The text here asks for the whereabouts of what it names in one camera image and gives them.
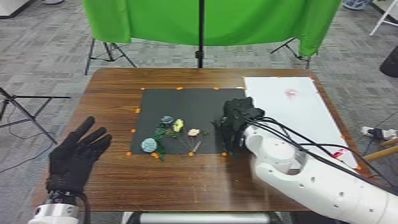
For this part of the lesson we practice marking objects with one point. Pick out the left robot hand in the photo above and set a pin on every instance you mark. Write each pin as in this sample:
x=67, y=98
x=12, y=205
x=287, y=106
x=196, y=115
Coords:
x=72, y=163

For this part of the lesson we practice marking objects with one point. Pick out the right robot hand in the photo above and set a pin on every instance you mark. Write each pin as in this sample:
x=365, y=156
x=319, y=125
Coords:
x=241, y=113

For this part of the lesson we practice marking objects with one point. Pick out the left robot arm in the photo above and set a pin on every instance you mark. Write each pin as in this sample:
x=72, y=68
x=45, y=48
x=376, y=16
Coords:
x=54, y=210

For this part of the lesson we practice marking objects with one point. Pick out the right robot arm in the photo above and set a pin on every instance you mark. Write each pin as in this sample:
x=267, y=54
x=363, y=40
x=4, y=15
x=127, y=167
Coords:
x=321, y=180

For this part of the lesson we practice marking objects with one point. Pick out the white sheet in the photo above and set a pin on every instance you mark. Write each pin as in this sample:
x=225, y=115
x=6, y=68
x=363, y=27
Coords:
x=290, y=110

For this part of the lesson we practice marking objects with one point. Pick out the white flower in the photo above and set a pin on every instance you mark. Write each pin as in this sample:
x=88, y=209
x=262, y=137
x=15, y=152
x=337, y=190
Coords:
x=195, y=132

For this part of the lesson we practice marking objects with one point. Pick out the pink flower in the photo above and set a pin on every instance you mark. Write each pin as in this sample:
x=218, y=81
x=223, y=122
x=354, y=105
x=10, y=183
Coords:
x=290, y=92

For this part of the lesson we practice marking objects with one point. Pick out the dark mat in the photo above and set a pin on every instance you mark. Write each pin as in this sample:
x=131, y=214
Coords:
x=179, y=106

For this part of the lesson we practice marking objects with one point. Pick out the yellow flower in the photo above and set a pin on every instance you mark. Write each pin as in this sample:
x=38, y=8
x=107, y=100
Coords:
x=179, y=125

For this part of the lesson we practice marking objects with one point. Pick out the dark blue flower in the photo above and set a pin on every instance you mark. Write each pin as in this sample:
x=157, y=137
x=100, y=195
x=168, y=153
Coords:
x=168, y=119

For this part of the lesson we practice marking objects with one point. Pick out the green sprig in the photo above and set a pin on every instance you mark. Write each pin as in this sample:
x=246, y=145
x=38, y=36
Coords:
x=161, y=135

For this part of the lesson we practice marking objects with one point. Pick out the black tripod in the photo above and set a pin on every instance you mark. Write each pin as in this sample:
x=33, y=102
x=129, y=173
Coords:
x=24, y=110

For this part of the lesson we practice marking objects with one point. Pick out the red flower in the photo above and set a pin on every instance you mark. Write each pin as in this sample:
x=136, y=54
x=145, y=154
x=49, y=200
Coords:
x=340, y=153

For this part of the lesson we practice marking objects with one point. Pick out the black stand legs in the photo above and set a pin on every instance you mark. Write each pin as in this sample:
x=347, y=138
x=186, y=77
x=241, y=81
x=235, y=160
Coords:
x=294, y=50
x=107, y=53

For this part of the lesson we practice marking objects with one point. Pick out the black stand pole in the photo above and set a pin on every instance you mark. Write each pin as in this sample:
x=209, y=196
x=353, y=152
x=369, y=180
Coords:
x=202, y=33

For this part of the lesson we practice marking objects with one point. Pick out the pale grey bar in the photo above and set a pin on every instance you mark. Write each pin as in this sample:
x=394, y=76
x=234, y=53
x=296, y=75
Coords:
x=202, y=218

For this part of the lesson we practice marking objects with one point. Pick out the white stand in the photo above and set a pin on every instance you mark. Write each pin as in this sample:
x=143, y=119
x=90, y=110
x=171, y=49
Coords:
x=385, y=16

